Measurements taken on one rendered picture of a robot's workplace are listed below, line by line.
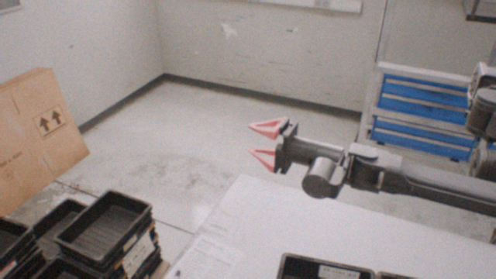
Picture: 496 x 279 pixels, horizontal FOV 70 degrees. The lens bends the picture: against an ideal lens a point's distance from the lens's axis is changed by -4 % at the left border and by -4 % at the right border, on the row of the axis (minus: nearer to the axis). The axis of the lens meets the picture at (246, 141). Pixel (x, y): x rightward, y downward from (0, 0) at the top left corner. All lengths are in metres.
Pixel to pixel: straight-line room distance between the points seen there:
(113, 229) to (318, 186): 1.49
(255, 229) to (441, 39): 2.51
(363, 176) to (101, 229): 1.56
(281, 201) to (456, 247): 0.77
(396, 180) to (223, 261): 0.94
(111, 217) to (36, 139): 1.35
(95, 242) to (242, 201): 0.77
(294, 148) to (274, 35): 3.11
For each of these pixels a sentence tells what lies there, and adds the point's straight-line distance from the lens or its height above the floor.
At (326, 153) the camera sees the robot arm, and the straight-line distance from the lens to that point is 0.73.
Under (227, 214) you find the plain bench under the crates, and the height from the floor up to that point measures 0.70.
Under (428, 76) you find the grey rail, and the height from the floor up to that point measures 0.92.
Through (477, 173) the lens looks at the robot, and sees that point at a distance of 1.89.
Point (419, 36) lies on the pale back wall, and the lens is 3.55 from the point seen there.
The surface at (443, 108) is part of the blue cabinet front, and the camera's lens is 2.84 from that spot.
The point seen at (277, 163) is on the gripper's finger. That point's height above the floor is 1.43.
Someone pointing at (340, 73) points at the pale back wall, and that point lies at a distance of 3.74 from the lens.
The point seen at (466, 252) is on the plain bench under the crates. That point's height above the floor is 0.70.
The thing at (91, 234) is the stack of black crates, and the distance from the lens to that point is 2.04.
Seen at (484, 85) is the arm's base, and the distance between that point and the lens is 1.18.
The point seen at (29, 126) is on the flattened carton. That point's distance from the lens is 3.21.
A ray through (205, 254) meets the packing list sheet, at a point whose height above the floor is 0.70.
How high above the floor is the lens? 1.89
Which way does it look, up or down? 34 degrees down
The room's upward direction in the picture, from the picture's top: straight up
